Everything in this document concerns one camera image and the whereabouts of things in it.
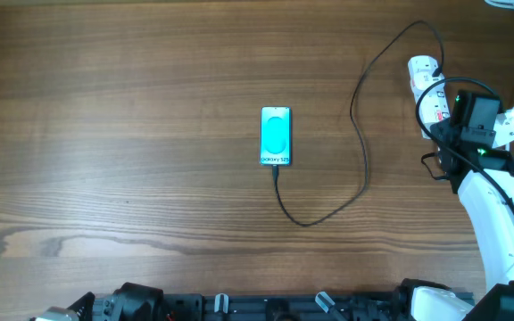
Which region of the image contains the black charging cable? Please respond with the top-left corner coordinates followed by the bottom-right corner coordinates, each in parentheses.
top-left (270, 20), bottom-right (445, 228)

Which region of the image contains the blue Galaxy S25 smartphone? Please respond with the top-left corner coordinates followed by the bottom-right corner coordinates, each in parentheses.
top-left (260, 106), bottom-right (292, 166)

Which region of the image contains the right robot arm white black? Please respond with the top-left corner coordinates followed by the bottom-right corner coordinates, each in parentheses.
top-left (408, 89), bottom-right (514, 320)

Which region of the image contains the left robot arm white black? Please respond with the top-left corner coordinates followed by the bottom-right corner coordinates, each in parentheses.
top-left (29, 283), bottom-right (167, 321)

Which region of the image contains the white power strip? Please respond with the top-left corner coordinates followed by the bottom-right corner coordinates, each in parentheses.
top-left (407, 54), bottom-right (451, 139)

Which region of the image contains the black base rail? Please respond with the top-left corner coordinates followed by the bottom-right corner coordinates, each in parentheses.
top-left (78, 292), bottom-right (477, 321)

